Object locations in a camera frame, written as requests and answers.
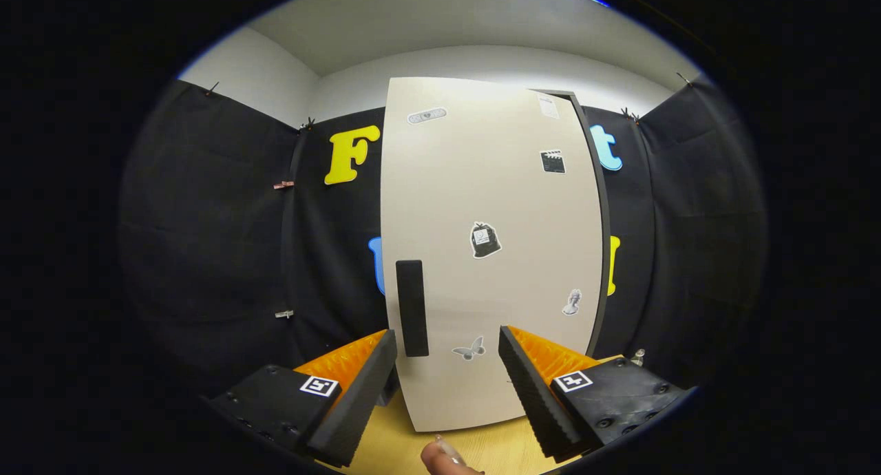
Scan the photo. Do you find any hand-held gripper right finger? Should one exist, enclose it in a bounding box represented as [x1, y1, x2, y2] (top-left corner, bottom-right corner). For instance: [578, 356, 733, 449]
[499, 326, 692, 463]

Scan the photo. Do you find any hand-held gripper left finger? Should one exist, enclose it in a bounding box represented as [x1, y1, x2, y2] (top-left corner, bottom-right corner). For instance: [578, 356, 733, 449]
[206, 329, 398, 469]

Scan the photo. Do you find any black door handle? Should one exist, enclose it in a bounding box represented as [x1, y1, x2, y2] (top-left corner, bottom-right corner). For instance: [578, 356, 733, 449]
[395, 260, 429, 358]

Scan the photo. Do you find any grey shoe cabinet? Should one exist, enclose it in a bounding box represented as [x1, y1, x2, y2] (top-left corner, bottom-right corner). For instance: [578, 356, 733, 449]
[377, 88, 613, 408]

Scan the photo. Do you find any beige shoe cabinet door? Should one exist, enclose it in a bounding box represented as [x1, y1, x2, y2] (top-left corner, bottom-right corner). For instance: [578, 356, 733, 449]
[381, 76, 605, 432]

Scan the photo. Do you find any black backdrop cloth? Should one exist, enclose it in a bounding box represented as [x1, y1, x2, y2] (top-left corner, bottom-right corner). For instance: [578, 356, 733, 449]
[117, 76, 768, 400]

